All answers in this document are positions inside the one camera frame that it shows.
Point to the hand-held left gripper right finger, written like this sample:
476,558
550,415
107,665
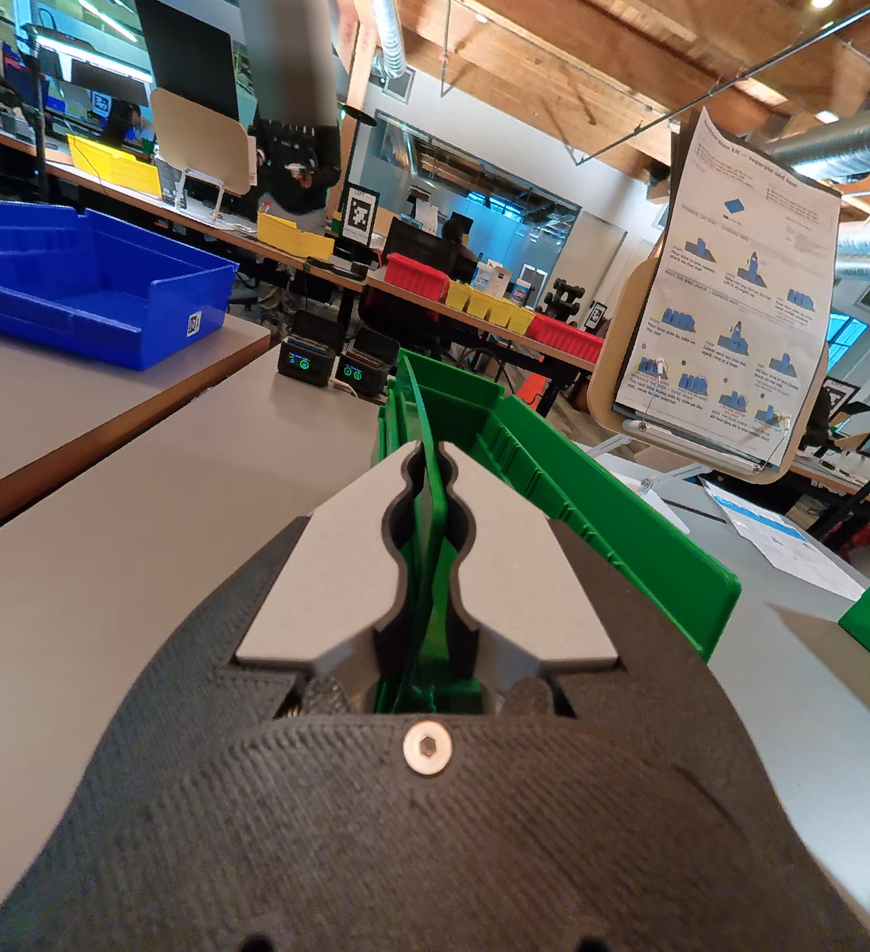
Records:
539,595

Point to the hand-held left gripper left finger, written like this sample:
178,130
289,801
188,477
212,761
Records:
323,587

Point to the grey desk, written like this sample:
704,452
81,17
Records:
70,401
145,520

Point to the black battery charger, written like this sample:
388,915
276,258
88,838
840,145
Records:
366,368
308,353

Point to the red plastic bin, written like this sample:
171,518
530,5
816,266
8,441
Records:
416,279
565,338

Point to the white blue paper sheet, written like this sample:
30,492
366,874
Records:
792,543

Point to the small yellow bin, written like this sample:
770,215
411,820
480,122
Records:
502,312
523,320
481,305
459,297

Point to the black white marker sign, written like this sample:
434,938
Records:
596,316
360,216
841,398

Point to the black dumbbell rack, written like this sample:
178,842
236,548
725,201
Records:
562,299

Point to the white wipes canister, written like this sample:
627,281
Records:
522,294

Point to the white box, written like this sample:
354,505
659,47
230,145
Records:
493,281

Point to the wood-top workbench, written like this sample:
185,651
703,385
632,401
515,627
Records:
836,476

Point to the large yellow bin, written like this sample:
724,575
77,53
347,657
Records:
115,167
293,236

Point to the black screen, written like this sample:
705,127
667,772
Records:
409,245

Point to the printed instruction sheet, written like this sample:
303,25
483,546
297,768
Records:
732,297

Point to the blue plastic bin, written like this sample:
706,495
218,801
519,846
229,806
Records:
70,282

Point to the clear acrylic sign holder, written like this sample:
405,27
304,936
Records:
204,195

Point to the black disc floor lamp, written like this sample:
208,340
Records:
359,115

